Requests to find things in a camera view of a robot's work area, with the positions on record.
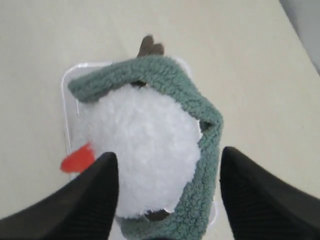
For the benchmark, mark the white plush snowman toy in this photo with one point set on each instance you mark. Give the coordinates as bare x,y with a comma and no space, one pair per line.
155,142

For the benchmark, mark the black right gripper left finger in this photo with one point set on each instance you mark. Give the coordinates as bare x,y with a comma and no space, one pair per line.
84,209

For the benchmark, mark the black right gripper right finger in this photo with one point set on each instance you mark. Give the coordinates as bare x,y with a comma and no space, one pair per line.
261,206

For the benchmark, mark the green fuzzy scarf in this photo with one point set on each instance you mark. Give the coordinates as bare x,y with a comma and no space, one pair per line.
190,219

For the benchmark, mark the white plastic tray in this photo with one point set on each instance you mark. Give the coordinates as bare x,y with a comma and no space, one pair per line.
72,109

